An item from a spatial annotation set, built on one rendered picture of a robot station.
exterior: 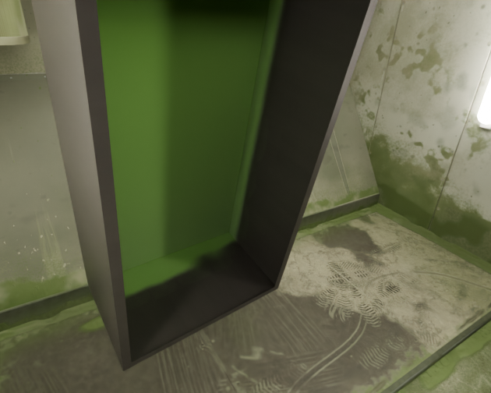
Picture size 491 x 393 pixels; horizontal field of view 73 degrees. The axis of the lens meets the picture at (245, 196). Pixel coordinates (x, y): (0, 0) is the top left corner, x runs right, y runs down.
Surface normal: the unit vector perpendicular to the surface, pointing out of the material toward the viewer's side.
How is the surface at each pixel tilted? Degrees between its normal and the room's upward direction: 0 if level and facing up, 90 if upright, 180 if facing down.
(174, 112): 102
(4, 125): 57
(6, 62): 90
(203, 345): 0
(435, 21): 90
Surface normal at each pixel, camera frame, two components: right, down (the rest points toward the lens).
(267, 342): 0.04, -0.88
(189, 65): 0.58, 0.56
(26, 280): 0.45, -0.14
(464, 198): -0.85, 0.21
